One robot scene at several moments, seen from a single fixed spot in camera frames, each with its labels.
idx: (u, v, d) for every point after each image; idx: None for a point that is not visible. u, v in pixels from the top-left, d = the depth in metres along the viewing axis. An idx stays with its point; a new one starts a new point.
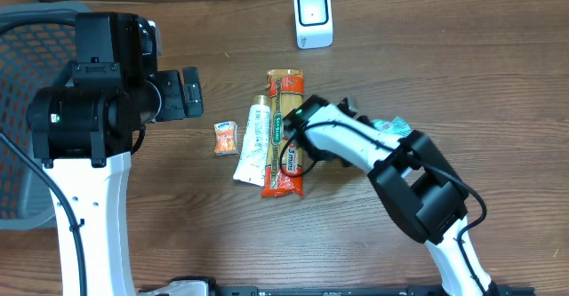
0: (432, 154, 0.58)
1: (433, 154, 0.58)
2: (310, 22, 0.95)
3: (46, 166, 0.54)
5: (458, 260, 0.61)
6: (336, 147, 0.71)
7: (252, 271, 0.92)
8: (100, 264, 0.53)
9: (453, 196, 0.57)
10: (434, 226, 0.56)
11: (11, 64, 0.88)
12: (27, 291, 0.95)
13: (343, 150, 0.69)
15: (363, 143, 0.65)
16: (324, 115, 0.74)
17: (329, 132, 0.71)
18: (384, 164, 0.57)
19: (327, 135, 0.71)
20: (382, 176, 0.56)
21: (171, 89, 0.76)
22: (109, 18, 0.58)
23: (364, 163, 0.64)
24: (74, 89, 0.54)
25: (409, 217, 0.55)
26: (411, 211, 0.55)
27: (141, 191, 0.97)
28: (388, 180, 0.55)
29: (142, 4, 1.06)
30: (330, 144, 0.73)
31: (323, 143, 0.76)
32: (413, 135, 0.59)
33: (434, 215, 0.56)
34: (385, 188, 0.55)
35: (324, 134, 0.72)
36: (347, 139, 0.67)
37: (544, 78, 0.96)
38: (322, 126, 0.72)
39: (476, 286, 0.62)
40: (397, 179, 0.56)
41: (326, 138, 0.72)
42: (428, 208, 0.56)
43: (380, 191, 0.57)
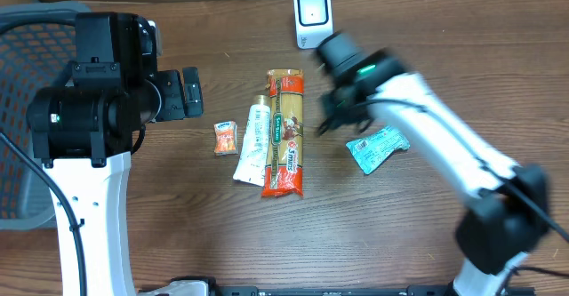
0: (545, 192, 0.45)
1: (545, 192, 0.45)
2: (310, 22, 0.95)
3: (46, 166, 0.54)
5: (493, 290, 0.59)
6: (413, 137, 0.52)
7: (252, 271, 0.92)
8: (100, 264, 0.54)
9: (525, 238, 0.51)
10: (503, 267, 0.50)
11: (11, 64, 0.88)
12: (27, 291, 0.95)
13: (421, 143, 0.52)
15: (467, 161, 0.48)
16: (399, 90, 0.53)
17: (406, 116, 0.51)
18: (491, 195, 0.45)
19: (402, 117, 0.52)
20: (488, 212, 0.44)
21: (171, 90, 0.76)
22: (109, 18, 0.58)
23: (452, 180, 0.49)
24: (74, 89, 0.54)
25: (495, 260, 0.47)
26: (502, 255, 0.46)
27: (141, 191, 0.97)
28: (490, 217, 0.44)
29: (142, 4, 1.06)
30: (398, 126, 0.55)
31: (388, 120, 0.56)
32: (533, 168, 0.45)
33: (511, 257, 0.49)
34: (483, 219, 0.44)
35: (401, 116, 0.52)
36: (440, 140, 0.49)
37: (543, 78, 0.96)
38: (393, 106, 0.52)
39: None
40: (502, 218, 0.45)
41: (403, 122, 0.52)
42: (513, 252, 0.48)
43: (479, 222, 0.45)
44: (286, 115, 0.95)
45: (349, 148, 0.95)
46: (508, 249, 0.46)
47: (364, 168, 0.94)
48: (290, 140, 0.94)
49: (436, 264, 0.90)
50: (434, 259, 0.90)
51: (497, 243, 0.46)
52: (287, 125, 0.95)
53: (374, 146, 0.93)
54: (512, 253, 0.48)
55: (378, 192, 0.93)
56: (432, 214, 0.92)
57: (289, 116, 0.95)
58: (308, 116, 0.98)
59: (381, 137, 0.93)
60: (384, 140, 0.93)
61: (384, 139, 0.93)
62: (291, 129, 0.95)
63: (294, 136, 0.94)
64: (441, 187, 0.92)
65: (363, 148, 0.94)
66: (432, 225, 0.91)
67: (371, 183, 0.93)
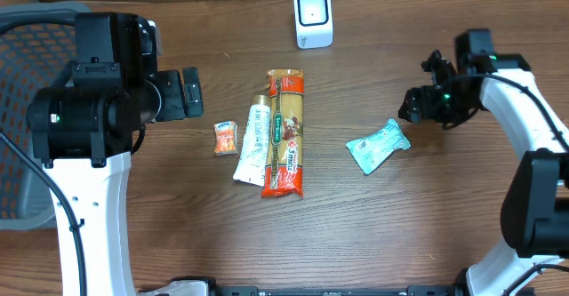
0: None
1: None
2: (310, 22, 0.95)
3: (45, 167, 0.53)
5: (514, 274, 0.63)
6: (506, 110, 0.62)
7: (252, 271, 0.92)
8: (100, 264, 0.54)
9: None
10: (538, 244, 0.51)
11: (11, 63, 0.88)
12: (27, 291, 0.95)
13: (510, 116, 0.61)
15: (546, 131, 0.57)
16: (514, 76, 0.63)
17: (509, 93, 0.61)
18: (551, 156, 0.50)
19: (501, 93, 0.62)
20: (542, 162, 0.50)
21: (171, 89, 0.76)
22: (109, 18, 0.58)
23: (523, 140, 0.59)
24: (74, 89, 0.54)
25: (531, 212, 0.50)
26: (538, 209, 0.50)
27: (141, 191, 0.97)
28: (541, 170, 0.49)
29: (142, 4, 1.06)
30: (497, 104, 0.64)
31: (489, 100, 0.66)
32: None
33: (550, 236, 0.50)
34: (532, 167, 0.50)
35: (502, 94, 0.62)
36: (529, 113, 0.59)
37: (544, 78, 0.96)
38: (500, 84, 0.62)
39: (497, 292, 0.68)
40: (551, 177, 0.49)
41: (501, 97, 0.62)
42: (549, 223, 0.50)
43: (526, 171, 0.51)
44: (286, 115, 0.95)
45: (349, 149, 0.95)
46: (544, 211, 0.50)
47: (364, 168, 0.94)
48: (290, 140, 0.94)
49: (436, 264, 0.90)
50: (434, 259, 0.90)
51: (536, 199, 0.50)
52: (287, 125, 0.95)
53: (374, 146, 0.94)
54: (551, 226, 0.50)
55: (378, 192, 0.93)
56: (432, 214, 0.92)
57: (289, 116, 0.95)
58: (309, 116, 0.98)
59: (382, 137, 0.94)
60: (384, 140, 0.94)
61: (384, 139, 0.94)
62: (291, 129, 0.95)
63: (293, 136, 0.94)
64: (441, 187, 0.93)
65: (362, 148, 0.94)
66: (431, 225, 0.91)
67: (371, 183, 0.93)
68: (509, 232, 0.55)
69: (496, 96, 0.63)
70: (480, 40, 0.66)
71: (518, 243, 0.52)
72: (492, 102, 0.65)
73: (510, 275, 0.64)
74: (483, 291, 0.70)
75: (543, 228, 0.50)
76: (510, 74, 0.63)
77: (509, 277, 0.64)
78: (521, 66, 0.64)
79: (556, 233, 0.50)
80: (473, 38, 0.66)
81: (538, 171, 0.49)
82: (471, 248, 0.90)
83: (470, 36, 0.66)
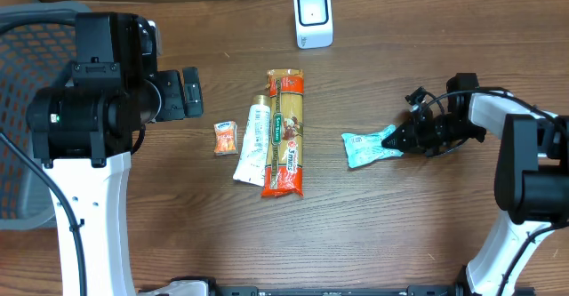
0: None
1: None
2: (310, 22, 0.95)
3: (46, 167, 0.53)
5: (511, 250, 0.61)
6: (490, 115, 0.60)
7: (252, 271, 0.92)
8: (100, 263, 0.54)
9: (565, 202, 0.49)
10: (528, 205, 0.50)
11: (11, 64, 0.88)
12: (27, 291, 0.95)
13: (494, 113, 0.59)
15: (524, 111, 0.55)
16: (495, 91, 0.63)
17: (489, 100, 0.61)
18: (531, 117, 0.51)
19: (484, 100, 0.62)
20: (523, 121, 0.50)
21: (171, 89, 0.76)
22: (109, 18, 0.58)
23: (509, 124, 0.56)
24: (74, 89, 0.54)
25: (516, 170, 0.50)
26: (522, 165, 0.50)
27: (141, 191, 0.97)
28: (521, 128, 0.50)
29: (142, 4, 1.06)
30: (484, 114, 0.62)
31: (477, 115, 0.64)
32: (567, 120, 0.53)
33: (540, 194, 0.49)
34: (515, 125, 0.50)
35: (484, 100, 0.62)
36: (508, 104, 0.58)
37: (543, 78, 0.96)
38: (484, 96, 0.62)
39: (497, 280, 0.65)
40: (532, 134, 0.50)
41: (485, 103, 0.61)
42: (537, 181, 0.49)
43: (508, 132, 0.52)
44: (286, 115, 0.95)
45: (343, 140, 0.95)
46: (530, 167, 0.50)
47: (349, 162, 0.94)
48: (290, 140, 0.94)
49: (436, 264, 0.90)
50: (434, 259, 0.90)
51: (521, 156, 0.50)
52: (287, 125, 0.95)
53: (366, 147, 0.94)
54: (540, 185, 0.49)
55: (377, 192, 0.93)
56: (432, 214, 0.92)
57: (289, 116, 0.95)
58: (308, 116, 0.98)
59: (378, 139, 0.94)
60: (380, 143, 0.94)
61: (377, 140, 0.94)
62: (291, 129, 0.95)
63: (293, 136, 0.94)
64: (441, 187, 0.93)
65: (353, 144, 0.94)
66: (432, 225, 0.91)
67: (371, 183, 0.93)
68: (502, 199, 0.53)
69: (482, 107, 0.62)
70: (468, 78, 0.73)
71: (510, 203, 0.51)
72: (480, 118, 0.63)
73: (508, 250, 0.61)
74: (481, 280, 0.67)
75: (532, 187, 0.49)
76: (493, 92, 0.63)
77: (507, 254, 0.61)
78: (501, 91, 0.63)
79: (543, 192, 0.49)
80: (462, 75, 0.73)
81: (520, 128, 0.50)
82: (470, 248, 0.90)
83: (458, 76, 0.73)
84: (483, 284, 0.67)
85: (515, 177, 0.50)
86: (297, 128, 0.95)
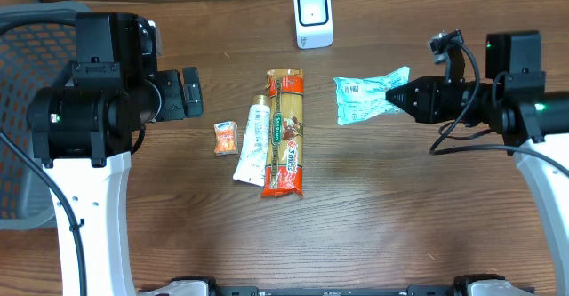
0: None
1: None
2: (310, 22, 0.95)
3: (46, 166, 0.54)
5: None
6: (546, 198, 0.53)
7: (252, 271, 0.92)
8: (100, 263, 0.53)
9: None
10: None
11: (11, 64, 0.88)
12: (27, 291, 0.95)
13: (551, 210, 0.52)
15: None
16: (559, 144, 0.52)
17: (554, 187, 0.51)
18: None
19: (548, 177, 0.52)
20: None
21: (171, 89, 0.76)
22: (109, 18, 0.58)
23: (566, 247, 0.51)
24: (74, 89, 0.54)
25: None
26: None
27: (141, 191, 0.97)
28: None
29: (142, 4, 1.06)
30: (539, 186, 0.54)
31: (526, 169, 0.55)
32: None
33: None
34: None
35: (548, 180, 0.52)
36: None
37: None
38: (544, 164, 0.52)
39: None
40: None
41: (545, 181, 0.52)
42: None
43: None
44: (286, 115, 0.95)
45: (336, 84, 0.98)
46: None
47: (341, 114, 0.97)
48: (290, 140, 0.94)
49: (436, 264, 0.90)
50: (434, 259, 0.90)
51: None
52: (287, 125, 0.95)
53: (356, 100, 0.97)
54: None
55: (377, 193, 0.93)
56: (432, 214, 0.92)
57: (289, 116, 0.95)
58: (308, 116, 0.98)
59: (375, 93, 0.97)
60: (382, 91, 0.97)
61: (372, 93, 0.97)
62: (291, 129, 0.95)
63: (293, 135, 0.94)
64: (441, 187, 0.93)
65: (345, 92, 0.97)
66: (432, 225, 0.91)
67: (371, 183, 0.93)
68: None
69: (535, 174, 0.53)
70: (526, 49, 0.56)
71: None
72: (532, 178, 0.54)
73: None
74: None
75: None
76: (553, 127, 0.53)
77: None
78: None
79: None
80: (517, 44, 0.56)
81: None
82: (470, 247, 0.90)
83: (514, 44, 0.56)
84: None
85: None
86: (297, 128, 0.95)
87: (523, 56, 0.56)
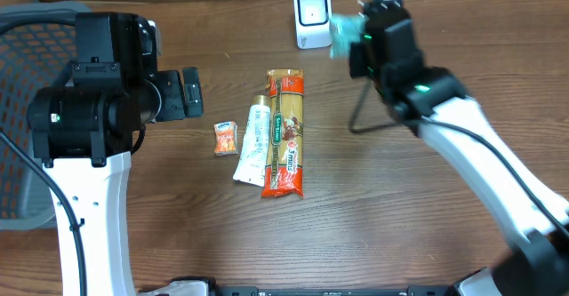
0: None
1: None
2: (311, 22, 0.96)
3: (46, 166, 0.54)
5: None
6: (463, 165, 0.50)
7: (252, 271, 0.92)
8: (100, 263, 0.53)
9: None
10: None
11: (11, 64, 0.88)
12: (26, 291, 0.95)
13: (471, 172, 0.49)
15: (513, 189, 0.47)
16: (452, 114, 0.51)
17: (461, 147, 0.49)
18: (543, 238, 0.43)
19: (450, 141, 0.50)
20: (534, 251, 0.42)
21: (171, 90, 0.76)
22: (109, 18, 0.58)
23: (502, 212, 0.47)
24: (74, 89, 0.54)
25: None
26: None
27: (141, 191, 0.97)
28: (541, 260, 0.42)
29: (142, 4, 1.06)
30: (449, 151, 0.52)
31: (435, 140, 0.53)
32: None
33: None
34: (529, 262, 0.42)
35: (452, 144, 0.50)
36: (495, 177, 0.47)
37: (544, 78, 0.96)
38: (443, 129, 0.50)
39: None
40: (552, 262, 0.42)
41: (450, 145, 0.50)
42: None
43: (521, 261, 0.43)
44: (286, 115, 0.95)
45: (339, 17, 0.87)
46: None
47: None
48: (290, 140, 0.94)
49: (436, 264, 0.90)
50: (435, 259, 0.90)
51: (541, 287, 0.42)
52: (287, 125, 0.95)
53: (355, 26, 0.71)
54: None
55: (377, 193, 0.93)
56: (432, 214, 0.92)
57: (289, 116, 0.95)
58: (309, 116, 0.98)
59: None
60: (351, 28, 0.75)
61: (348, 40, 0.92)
62: (291, 129, 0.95)
63: (293, 136, 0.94)
64: (441, 187, 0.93)
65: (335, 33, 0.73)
66: (432, 225, 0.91)
67: (371, 184, 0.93)
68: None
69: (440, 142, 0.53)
70: (402, 38, 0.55)
71: None
72: (441, 147, 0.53)
73: None
74: None
75: None
76: (444, 108, 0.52)
77: None
78: (452, 84, 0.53)
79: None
80: (392, 38, 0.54)
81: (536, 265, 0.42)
82: (471, 248, 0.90)
83: (389, 39, 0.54)
84: None
85: None
86: (297, 128, 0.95)
87: (400, 46, 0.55)
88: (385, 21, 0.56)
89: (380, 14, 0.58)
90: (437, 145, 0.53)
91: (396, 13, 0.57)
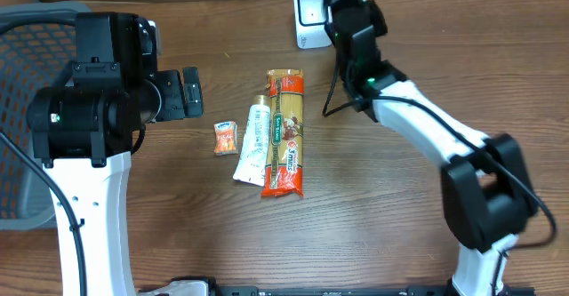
0: (515, 159, 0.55)
1: (516, 158, 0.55)
2: (311, 22, 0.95)
3: (46, 166, 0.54)
5: (490, 269, 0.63)
6: (408, 127, 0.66)
7: (252, 271, 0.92)
8: (100, 263, 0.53)
9: (520, 212, 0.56)
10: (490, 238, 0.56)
11: (11, 64, 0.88)
12: (26, 291, 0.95)
13: (413, 130, 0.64)
15: (441, 132, 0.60)
16: (398, 90, 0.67)
17: (403, 112, 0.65)
18: (462, 161, 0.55)
19: (394, 111, 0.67)
20: (458, 171, 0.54)
21: (170, 89, 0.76)
22: (109, 18, 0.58)
23: (438, 153, 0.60)
24: (74, 89, 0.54)
25: (472, 221, 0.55)
26: (476, 213, 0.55)
27: (141, 191, 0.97)
28: (462, 178, 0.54)
29: (142, 4, 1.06)
30: (397, 119, 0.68)
31: (388, 115, 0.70)
32: (501, 138, 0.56)
33: (494, 225, 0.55)
34: (453, 179, 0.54)
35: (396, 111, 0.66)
36: (428, 125, 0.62)
37: (544, 78, 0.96)
38: (388, 102, 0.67)
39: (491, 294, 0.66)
40: (473, 179, 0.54)
41: (395, 112, 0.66)
42: (489, 213, 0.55)
43: (450, 184, 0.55)
44: (286, 115, 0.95)
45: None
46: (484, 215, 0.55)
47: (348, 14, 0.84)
48: (290, 140, 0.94)
49: (436, 264, 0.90)
50: (434, 259, 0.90)
51: (466, 198, 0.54)
52: (287, 125, 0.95)
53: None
54: (493, 221, 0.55)
55: (377, 192, 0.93)
56: (432, 214, 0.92)
57: (290, 116, 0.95)
58: (309, 116, 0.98)
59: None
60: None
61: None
62: (291, 129, 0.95)
63: (293, 136, 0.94)
64: None
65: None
66: (431, 225, 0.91)
67: (371, 183, 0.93)
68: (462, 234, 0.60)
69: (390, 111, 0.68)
70: (366, 41, 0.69)
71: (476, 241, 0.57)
72: (392, 120, 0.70)
73: (487, 269, 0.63)
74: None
75: (487, 226, 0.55)
76: (393, 92, 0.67)
77: (486, 274, 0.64)
78: (399, 76, 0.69)
79: (500, 216, 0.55)
80: (358, 41, 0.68)
81: (460, 180, 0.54)
82: None
83: (356, 42, 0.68)
84: None
85: (471, 226, 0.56)
86: (297, 128, 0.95)
87: (364, 46, 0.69)
88: (355, 26, 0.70)
89: (348, 19, 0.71)
90: (390, 118, 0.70)
91: (364, 19, 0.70)
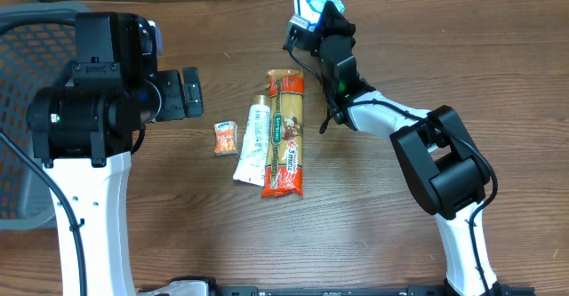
0: (458, 126, 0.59)
1: (459, 125, 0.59)
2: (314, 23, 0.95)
3: (46, 166, 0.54)
5: (467, 245, 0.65)
6: (374, 124, 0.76)
7: (252, 271, 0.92)
8: (99, 264, 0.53)
9: (474, 176, 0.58)
10: (446, 201, 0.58)
11: (11, 63, 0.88)
12: (26, 291, 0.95)
13: (378, 123, 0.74)
15: (392, 115, 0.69)
16: (365, 97, 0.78)
17: (369, 110, 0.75)
18: (409, 129, 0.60)
19: (363, 111, 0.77)
20: (404, 138, 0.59)
21: (171, 89, 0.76)
22: (109, 18, 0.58)
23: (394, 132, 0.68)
24: (74, 89, 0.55)
25: (424, 182, 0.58)
26: (426, 175, 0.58)
27: (141, 191, 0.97)
28: (407, 142, 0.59)
29: (142, 4, 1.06)
30: (367, 119, 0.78)
31: (360, 119, 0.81)
32: (443, 108, 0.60)
33: (449, 188, 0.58)
34: (400, 143, 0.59)
35: (364, 110, 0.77)
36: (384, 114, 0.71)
37: (544, 78, 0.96)
38: (357, 106, 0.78)
39: (481, 280, 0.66)
40: (418, 143, 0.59)
41: (364, 112, 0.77)
42: (441, 174, 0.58)
43: (400, 151, 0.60)
44: (286, 115, 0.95)
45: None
46: (434, 176, 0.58)
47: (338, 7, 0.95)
48: (290, 140, 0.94)
49: (436, 264, 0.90)
50: (434, 259, 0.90)
51: (413, 159, 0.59)
52: (287, 125, 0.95)
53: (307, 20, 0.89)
54: (446, 183, 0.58)
55: (378, 192, 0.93)
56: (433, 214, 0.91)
57: (289, 116, 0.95)
58: (308, 116, 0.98)
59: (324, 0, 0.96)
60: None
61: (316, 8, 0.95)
62: (291, 129, 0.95)
63: (293, 135, 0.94)
64: None
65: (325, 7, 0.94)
66: (432, 225, 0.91)
67: (371, 183, 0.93)
68: (425, 204, 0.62)
69: (360, 111, 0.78)
70: (348, 68, 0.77)
71: (434, 207, 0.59)
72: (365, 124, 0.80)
73: (464, 246, 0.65)
74: (464, 284, 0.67)
75: (440, 187, 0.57)
76: (363, 99, 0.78)
77: (466, 253, 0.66)
78: (369, 91, 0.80)
79: (453, 179, 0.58)
80: (340, 69, 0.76)
81: (404, 145, 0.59)
82: None
83: (340, 69, 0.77)
84: (468, 286, 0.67)
85: (425, 188, 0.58)
86: (297, 128, 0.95)
87: (347, 71, 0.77)
88: (337, 53, 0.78)
89: (331, 47, 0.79)
90: (363, 122, 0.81)
91: (344, 46, 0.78)
